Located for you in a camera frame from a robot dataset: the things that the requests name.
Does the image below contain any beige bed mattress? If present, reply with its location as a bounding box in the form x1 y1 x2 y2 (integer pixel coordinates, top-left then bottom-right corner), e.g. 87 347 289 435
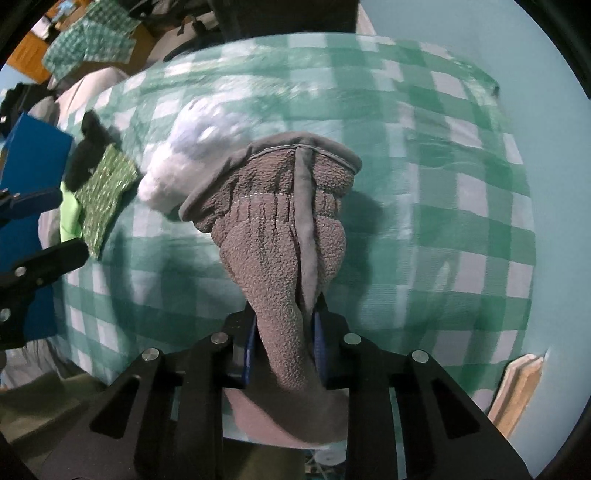
27 67 129 126

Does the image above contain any wooden board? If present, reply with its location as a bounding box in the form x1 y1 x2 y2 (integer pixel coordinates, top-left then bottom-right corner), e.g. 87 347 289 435
488 354 545 439

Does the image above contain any green checkered tablecloth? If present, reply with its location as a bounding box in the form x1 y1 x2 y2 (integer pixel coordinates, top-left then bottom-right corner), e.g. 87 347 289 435
52 34 536 409

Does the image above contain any black clothes pile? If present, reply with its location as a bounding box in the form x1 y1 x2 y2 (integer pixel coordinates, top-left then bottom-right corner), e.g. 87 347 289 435
0 82 52 140

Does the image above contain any grey brown towel mitt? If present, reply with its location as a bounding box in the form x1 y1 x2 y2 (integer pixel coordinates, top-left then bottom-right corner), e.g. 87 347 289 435
179 132 362 448

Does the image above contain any lime green cloth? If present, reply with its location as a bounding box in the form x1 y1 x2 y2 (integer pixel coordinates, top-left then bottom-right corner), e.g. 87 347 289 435
59 182 82 242

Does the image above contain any green patterned cloth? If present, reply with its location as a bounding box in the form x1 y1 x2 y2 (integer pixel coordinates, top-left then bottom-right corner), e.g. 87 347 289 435
74 144 139 259

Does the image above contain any orange wooden louvre door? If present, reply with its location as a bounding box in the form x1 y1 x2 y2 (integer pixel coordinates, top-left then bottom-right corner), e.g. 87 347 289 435
7 32 51 84

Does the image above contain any white plastic bag bundle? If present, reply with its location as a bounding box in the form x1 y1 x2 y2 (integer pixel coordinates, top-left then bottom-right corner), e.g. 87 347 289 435
137 98 252 214

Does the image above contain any green checkered covered box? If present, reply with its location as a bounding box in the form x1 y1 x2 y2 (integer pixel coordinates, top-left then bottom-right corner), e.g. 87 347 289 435
42 1 140 80

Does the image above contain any blue cardboard box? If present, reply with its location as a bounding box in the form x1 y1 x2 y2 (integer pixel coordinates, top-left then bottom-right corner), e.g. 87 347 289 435
1 113 73 342

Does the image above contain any black sock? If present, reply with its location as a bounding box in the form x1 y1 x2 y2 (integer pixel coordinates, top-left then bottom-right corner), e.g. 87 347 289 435
63 110 114 192

